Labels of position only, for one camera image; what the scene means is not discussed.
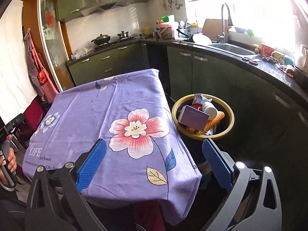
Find orange bristle scrub pad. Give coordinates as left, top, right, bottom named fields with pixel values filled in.
left=186, top=111, right=225, bottom=135

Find purple cardboard box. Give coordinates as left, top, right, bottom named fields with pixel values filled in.
left=177, top=105, right=209, bottom=131

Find red and white carton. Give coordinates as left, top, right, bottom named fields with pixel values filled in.
left=191, top=103, right=202, bottom=111

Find white plastic bag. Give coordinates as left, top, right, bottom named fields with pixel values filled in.
left=192, top=93, right=213, bottom=105

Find green lower kitchen cabinets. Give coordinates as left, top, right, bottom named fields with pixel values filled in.
left=68, top=41, right=307, bottom=226

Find stainless kitchen sink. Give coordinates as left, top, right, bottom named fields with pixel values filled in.
left=208, top=43, right=255, bottom=56

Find chrome kitchen faucet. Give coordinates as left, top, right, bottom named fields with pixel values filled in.
left=217, top=3, right=234, bottom=44

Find person's left hand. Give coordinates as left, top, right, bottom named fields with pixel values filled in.
left=1, top=135, right=17, bottom=191

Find blue bin with yellow rim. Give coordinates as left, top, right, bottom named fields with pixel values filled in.
left=167, top=94, right=235, bottom=164

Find purple floral tablecloth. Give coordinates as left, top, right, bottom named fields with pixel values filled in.
left=23, top=69, right=202, bottom=225

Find red checked apron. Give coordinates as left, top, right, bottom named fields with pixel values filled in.
left=24, top=28, right=58, bottom=104

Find dark pan on counter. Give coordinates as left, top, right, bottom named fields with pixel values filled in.
left=294, top=66, right=308, bottom=89

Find black wok on stove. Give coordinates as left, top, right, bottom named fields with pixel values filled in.
left=91, top=34, right=111, bottom=46

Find white plate by sink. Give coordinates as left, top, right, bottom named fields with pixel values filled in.
left=193, top=33, right=212, bottom=45

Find steel pot on stove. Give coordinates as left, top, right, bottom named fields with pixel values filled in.
left=117, top=31, right=131, bottom=42

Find wooden cutting board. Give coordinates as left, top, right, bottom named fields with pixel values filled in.
left=202, top=19, right=222, bottom=41

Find steel range hood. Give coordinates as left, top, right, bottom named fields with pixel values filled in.
left=80, top=0, right=137, bottom=17

